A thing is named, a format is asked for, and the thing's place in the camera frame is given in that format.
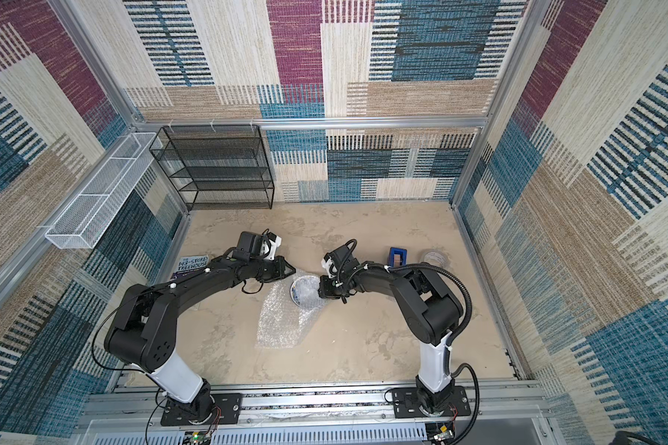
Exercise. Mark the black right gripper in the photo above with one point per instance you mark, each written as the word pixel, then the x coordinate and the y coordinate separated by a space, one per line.
pixel 334 287

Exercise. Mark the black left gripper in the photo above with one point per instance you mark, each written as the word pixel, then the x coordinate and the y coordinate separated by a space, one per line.
pixel 284 273

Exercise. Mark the blue patterned ceramic bowl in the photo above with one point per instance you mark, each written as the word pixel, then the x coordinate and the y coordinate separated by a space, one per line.
pixel 305 292

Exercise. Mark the clear bubble wrap sheet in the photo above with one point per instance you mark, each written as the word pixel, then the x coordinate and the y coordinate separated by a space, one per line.
pixel 283 325

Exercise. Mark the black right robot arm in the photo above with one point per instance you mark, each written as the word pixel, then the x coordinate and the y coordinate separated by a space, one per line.
pixel 432 311

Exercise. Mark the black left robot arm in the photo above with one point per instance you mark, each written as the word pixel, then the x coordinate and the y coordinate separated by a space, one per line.
pixel 143 330

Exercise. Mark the blue tape dispenser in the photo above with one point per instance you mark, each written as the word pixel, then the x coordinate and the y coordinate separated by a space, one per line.
pixel 397 257

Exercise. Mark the colourful treehouse book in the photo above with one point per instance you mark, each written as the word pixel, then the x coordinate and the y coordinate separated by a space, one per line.
pixel 190 264

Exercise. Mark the clear tape roll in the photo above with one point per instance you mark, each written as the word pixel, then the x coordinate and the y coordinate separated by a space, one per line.
pixel 435 258

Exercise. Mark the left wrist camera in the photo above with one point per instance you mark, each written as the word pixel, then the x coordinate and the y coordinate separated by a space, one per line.
pixel 252 246

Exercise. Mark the black wire shelf rack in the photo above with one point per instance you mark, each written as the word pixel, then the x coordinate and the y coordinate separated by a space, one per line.
pixel 216 167

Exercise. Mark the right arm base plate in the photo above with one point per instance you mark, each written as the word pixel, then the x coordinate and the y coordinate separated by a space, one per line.
pixel 420 402

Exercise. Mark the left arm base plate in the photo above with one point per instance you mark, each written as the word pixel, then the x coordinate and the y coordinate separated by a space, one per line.
pixel 215 410

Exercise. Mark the white wire mesh basket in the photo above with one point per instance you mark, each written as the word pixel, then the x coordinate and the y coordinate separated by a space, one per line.
pixel 83 223

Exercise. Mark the aluminium front rail frame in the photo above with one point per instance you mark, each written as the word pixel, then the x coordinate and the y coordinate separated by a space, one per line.
pixel 498 412

